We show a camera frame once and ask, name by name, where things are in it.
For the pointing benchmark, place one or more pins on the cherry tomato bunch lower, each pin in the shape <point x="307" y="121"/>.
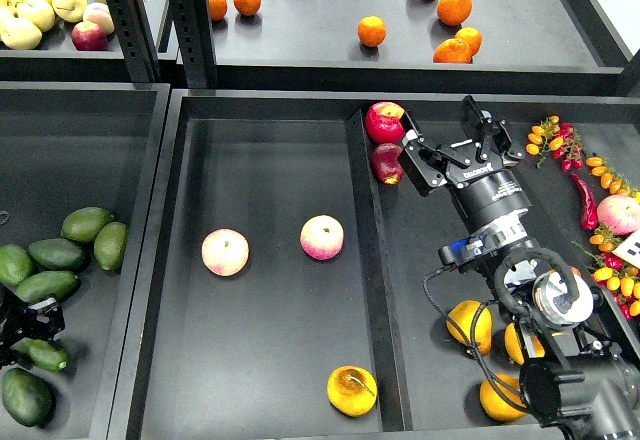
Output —
<point x="607" y="269"/>

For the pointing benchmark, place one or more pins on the dark red apple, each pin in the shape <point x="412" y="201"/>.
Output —
<point x="385" y="164"/>

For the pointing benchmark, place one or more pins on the red apple on shelf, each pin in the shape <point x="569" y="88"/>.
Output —
<point x="89" y="36"/>

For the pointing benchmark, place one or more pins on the green avocado lower pile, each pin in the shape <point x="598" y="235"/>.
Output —
<point x="47" y="284"/>

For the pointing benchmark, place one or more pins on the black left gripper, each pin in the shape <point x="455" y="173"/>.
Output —
<point x="43" y="320"/>

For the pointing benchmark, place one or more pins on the cherry tomato bunch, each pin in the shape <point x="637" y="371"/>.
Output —
<point x="607" y="269"/>
<point x="558" y="140"/>

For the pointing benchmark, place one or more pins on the black left tray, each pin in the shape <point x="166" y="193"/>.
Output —
<point x="64" y="147"/>

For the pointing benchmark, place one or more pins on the pink apple right tray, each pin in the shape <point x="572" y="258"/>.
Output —
<point x="619" y="213"/>

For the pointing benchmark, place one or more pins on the pink apple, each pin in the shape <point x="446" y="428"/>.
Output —
<point x="225" y="252"/>
<point x="322" y="237"/>

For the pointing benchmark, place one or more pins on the orange front right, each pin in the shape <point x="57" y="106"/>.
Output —
<point x="453" y="51"/>

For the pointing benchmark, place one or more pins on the large orange shelf right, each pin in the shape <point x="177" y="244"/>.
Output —
<point x="454" y="12"/>

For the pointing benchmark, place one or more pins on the red chili pepper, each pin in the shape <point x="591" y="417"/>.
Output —
<point x="589" y="218"/>

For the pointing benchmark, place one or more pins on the pink apple centre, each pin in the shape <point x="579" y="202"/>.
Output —
<point x="322" y="237"/>

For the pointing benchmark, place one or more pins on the orange far left shelf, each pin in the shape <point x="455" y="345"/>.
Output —
<point x="217" y="9"/>

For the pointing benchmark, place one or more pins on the orange cherry tomato vine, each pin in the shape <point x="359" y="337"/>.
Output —
<point x="611" y="180"/>

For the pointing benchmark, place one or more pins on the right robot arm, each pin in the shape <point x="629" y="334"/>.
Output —
<point x="580" y="370"/>

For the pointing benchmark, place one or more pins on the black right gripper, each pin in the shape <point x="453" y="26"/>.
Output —
<point x="474" y="171"/>

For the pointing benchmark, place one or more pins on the orange right small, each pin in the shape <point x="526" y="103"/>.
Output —
<point x="472" y="36"/>

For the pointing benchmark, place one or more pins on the black shelf upright right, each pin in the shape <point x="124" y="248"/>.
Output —
<point x="192" y="23"/>

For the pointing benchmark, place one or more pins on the pink apple left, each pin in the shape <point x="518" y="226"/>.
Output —
<point x="225" y="252"/>

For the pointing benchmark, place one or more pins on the black upper left shelf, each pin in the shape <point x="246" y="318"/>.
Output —
<point x="56" y="59"/>

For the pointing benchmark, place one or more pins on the dark avocado bottom left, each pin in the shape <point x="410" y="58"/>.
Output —
<point x="27" y="398"/>

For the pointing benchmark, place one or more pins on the orange centre shelf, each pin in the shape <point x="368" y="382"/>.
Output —
<point x="371" y="31"/>

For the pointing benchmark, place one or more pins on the black middle divided tray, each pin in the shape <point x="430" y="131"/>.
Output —
<point x="249" y="356"/>

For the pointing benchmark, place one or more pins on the cherry tomato bunch top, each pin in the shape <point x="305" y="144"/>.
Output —
<point x="558" y="140"/>

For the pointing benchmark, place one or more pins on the white label card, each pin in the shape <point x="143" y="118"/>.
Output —
<point x="629" y="249"/>

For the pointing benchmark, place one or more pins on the bright red apple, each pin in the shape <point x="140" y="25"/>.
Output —
<point x="383" y="122"/>

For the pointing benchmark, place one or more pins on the black upper right shelf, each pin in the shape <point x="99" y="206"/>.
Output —
<point x="548" y="47"/>

